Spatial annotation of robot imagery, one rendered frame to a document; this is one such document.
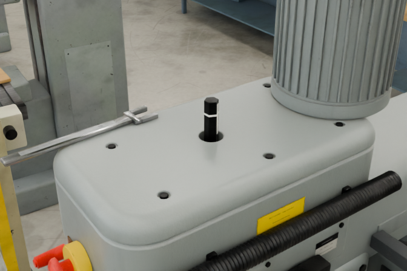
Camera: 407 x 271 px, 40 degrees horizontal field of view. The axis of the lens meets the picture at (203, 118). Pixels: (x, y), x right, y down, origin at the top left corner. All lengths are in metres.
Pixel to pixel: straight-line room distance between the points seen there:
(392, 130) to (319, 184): 0.36
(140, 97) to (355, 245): 4.25
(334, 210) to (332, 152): 0.08
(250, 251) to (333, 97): 0.28
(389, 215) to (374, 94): 0.28
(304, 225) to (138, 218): 0.25
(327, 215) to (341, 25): 0.28
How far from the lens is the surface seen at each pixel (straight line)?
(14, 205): 2.89
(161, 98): 5.14
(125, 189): 0.73
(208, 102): 0.80
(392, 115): 1.23
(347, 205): 0.87
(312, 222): 0.83
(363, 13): 0.84
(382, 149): 1.10
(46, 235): 3.68
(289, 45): 0.89
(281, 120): 0.89
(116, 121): 0.87
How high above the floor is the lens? 2.32
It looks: 29 degrees down
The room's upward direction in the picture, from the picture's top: straight up
